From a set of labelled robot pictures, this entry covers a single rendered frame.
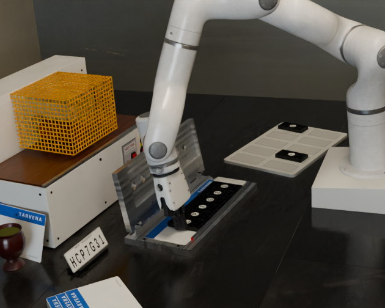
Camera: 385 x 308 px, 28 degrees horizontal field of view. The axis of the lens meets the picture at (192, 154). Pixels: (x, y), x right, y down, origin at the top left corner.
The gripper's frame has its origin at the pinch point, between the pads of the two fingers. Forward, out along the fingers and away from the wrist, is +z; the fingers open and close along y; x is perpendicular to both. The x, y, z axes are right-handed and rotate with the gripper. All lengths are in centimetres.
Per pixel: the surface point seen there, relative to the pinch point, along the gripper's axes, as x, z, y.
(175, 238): -0.3, 2.8, -4.5
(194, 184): 10.8, 0.5, 27.9
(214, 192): 1.0, 1.2, 22.5
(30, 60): 214, -21, 195
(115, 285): -5.8, -3.2, -39.6
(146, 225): 11.1, 0.5, -0.5
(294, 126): -1, 3, 84
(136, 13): 143, -34, 217
